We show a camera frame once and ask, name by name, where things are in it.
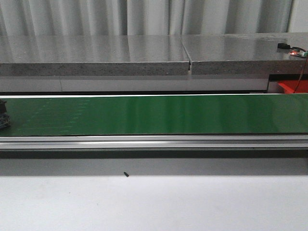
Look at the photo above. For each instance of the grey stone left slab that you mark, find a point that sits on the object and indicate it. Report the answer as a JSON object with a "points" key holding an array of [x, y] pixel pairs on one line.
{"points": [[93, 56]]}

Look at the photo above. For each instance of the grey stone right slab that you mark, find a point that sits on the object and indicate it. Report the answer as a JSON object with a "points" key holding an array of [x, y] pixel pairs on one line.
{"points": [[244, 53]]}

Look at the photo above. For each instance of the green conveyor belt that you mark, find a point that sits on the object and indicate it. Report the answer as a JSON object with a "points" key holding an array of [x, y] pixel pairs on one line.
{"points": [[158, 115]]}

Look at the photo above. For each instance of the red plastic bin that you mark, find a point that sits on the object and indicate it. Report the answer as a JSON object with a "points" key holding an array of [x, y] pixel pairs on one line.
{"points": [[293, 86]]}

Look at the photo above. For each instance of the yellow mushroom push button switch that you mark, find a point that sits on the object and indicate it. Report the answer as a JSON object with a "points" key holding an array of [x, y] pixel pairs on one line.
{"points": [[4, 117]]}

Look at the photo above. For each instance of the aluminium conveyor frame rail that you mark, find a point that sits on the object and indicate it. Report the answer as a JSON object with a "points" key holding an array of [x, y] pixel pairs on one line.
{"points": [[155, 146]]}

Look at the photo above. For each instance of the grey pleated curtain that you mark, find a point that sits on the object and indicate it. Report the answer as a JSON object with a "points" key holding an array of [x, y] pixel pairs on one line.
{"points": [[143, 17]]}

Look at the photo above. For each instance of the green circuit board red LED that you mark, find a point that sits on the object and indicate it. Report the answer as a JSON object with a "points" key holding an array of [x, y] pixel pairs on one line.
{"points": [[299, 53]]}

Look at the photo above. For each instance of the small black sensor box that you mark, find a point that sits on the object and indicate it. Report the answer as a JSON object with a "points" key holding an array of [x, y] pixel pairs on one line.
{"points": [[284, 46]]}

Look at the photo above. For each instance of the grey stone slab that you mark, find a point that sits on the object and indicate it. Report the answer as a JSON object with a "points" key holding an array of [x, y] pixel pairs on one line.
{"points": [[93, 56], [244, 53]]}

